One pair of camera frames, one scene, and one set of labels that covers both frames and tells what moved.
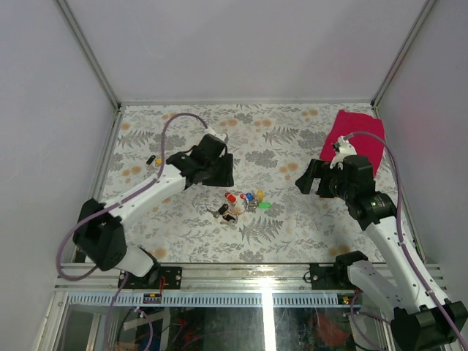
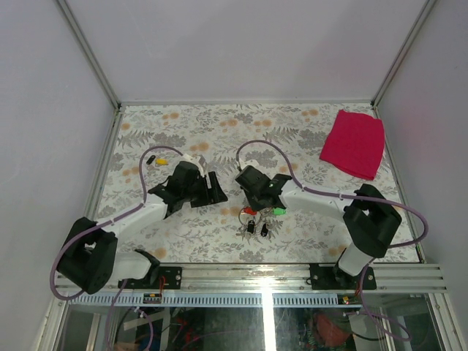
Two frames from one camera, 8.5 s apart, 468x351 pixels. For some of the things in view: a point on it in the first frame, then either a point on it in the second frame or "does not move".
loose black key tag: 151,159 does not move
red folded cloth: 346,122 does not move
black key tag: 228,217 -> 251,226
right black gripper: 321,169 -> 254,206
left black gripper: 226,179 -> 213,196
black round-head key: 223,208 -> 264,230
